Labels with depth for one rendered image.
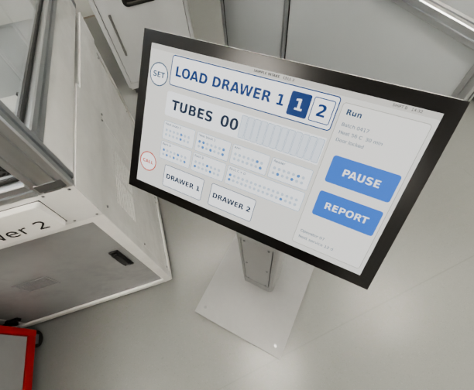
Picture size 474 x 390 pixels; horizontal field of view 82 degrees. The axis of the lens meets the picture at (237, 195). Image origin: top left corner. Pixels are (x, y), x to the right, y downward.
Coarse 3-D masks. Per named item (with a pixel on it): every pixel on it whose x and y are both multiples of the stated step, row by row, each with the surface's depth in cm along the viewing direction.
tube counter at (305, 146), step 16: (224, 112) 47; (240, 112) 46; (224, 128) 48; (240, 128) 47; (256, 128) 46; (272, 128) 45; (288, 128) 44; (256, 144) 46; (272, 144) 45; (288, 144) 44; (304, 144) 43; (320, 144) 42; (304, 160) 44
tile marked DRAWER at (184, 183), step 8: (168, 168) 55; (176, 168) 54; (168, 176) 55; (176, 176) 55; (184, 176) 54; (192, 176) 53; (168, 184) 56; (176, 184) 55; (184, 184) 54; (192, 184) 54; (200, 184) 53; (184, 192) 55; (192, 192) 54; (200, 192) 53; (200, 200) 54
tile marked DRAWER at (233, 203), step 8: (216, 184) 51; (216, 192) 52; (224, 192) 51; (232, 192) 50; (208, 200) 53; (216, 200) 52; (224, 200) 52; (232, 200) 51; (240, 200) 50; (248, 200) 50; (256, 200) 49; (224, 208) 52; (232, 208) 51; (240, 208) 51; (248, 208) 50; (240, 216) 51; (248, 216) 51
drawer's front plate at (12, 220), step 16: (16, 208) 63; (32, 208) 63; (48, 208) 66; (0, 224) 64; (16, 224) 66; (32, 224) 67; (48, 224) 69; (64, 224) 71; (0, 240) 68; (16, 240) 70
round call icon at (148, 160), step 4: (140, 152) 57; (144, 152) 56; (148, 152) 56; (152, 152) 55; (140, 156) 57; (144, 156) 56; (148, 156) 56; (152, 156) 56; (156, 156) 55; (140, 160) 57; (144, 160) 57; (148, 160) 56; (152, 160) 56; (156, 160) 55; (140, 164) 57; (144, 164) 57; (148, 164) 57; (152, 164) 56; (144, 168) 57; (148, 168) 57; (152, 168) 56; (152, 172) 57
